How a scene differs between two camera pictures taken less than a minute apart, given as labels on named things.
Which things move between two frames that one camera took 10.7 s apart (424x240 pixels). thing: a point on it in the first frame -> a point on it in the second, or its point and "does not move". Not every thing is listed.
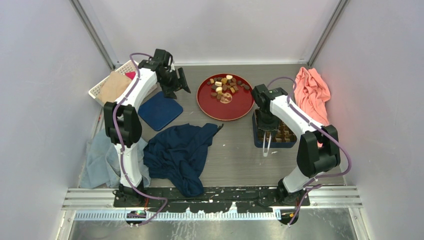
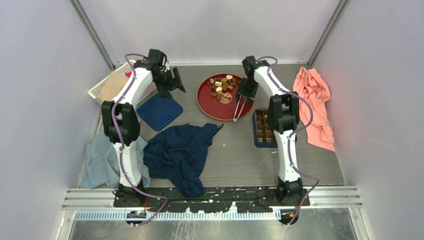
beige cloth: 113,87 does not move
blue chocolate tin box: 283,137 does not move
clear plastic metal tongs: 265,154 -> 235,119
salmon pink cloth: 312,95 does not move
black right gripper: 274,126 -> 242,91
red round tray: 225,97 does not move
